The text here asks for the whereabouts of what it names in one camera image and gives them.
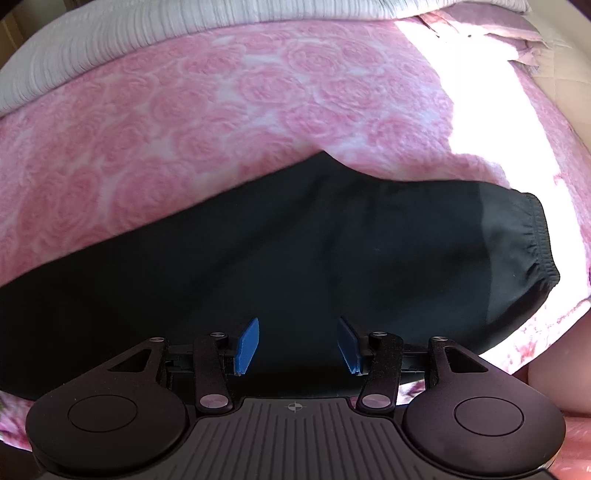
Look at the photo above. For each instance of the grey striped quilt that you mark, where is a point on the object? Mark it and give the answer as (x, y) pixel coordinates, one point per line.
(161, 37)

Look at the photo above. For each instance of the pink rose bed sheet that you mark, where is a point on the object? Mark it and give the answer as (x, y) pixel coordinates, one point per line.
(207, 101)

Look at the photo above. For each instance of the black pants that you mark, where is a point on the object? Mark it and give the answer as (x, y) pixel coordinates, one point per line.
(277, 249)

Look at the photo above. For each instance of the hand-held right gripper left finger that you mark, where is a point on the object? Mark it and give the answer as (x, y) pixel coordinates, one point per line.
(247, 346)

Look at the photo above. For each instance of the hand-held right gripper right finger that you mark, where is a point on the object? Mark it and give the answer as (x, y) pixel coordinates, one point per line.
(350, 346)

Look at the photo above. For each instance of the white quilted headboard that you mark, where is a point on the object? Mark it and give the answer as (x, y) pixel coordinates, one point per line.
(563, 83)

